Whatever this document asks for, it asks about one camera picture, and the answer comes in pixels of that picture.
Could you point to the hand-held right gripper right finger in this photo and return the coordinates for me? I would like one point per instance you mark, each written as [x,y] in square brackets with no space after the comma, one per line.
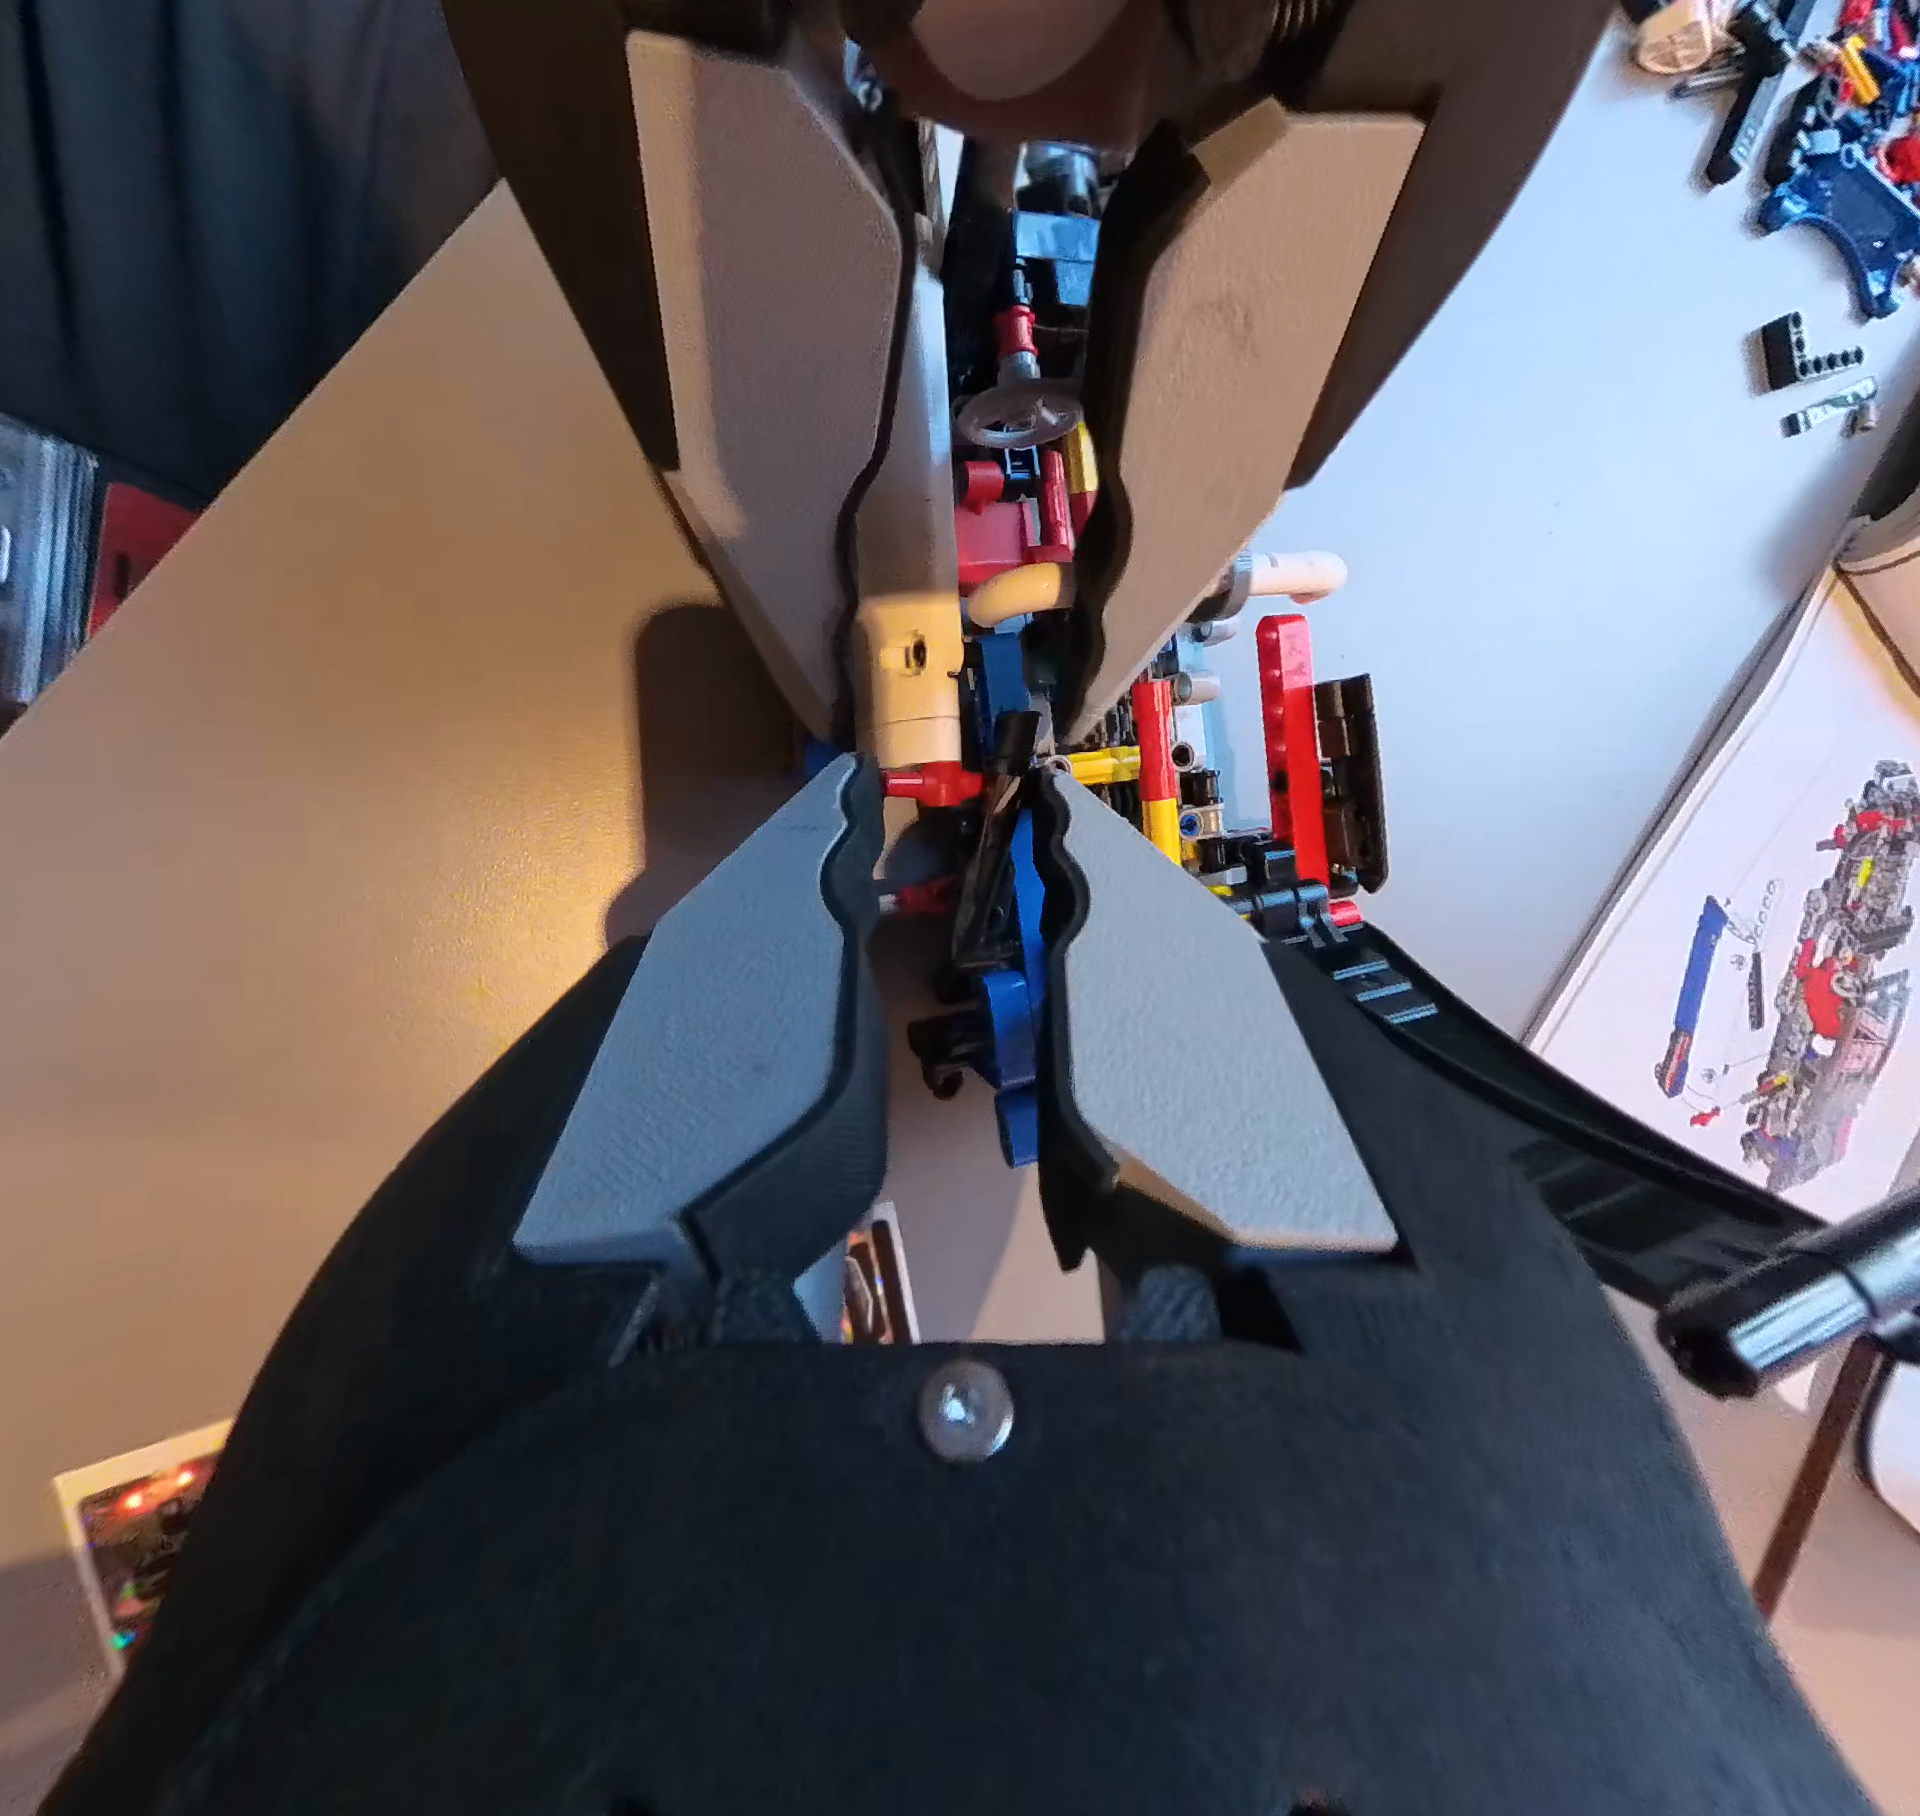
[1199,1064]

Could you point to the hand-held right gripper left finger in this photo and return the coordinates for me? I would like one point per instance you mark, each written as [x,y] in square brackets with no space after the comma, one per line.
[704,1049]

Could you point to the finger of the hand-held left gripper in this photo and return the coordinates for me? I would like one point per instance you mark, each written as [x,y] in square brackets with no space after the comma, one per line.
[1243,332]
[765,317]

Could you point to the toy brick car model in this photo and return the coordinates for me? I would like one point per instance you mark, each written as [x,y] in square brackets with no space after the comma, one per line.
[1288,738]

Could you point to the grey desk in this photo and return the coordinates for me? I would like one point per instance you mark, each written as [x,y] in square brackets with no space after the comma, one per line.
[376,645]

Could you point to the person's left hand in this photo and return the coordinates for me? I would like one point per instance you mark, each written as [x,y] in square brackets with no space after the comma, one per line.
[1051,119]

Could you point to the open instruction booklet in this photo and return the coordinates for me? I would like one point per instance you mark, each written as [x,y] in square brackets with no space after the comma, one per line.
[1619,976]

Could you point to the black angled brick beam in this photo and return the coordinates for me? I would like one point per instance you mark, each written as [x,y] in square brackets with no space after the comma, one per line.
[1784,347]

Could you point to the small dark brick beam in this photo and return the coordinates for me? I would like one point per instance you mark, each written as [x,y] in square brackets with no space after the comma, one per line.
[1822,413]

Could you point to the pile of loose toy bricks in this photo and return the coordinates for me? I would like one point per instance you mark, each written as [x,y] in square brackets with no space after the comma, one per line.
[1837,195]

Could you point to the holographic sticker sheet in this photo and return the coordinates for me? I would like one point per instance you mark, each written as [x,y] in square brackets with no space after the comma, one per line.
[134,1544]

